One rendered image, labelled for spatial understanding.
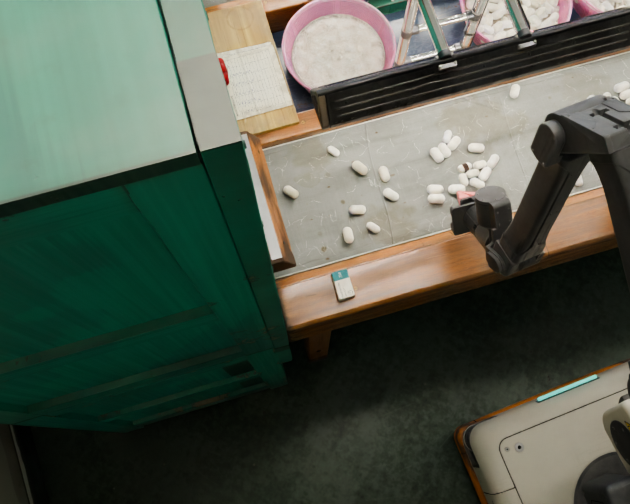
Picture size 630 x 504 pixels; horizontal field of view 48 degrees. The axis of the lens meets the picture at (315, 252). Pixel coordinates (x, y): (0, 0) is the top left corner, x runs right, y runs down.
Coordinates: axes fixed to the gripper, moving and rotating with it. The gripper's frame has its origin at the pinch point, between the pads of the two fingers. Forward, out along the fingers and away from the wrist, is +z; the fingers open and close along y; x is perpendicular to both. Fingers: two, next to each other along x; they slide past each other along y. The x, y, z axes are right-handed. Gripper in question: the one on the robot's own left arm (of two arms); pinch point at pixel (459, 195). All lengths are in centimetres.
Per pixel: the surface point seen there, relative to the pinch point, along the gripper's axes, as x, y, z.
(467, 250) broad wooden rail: 10.8, 1.0, -5.1
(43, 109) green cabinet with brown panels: -64, 56, -75
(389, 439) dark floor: 91, 21, 19
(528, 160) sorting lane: 1.7, -20.1, 9.1
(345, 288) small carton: 10.1, 28.7, -7.2
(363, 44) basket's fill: -23.4, 6.9, 38.8
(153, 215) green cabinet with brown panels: -53, 51, -73
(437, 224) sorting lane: 7.5, 4.6, 2.6
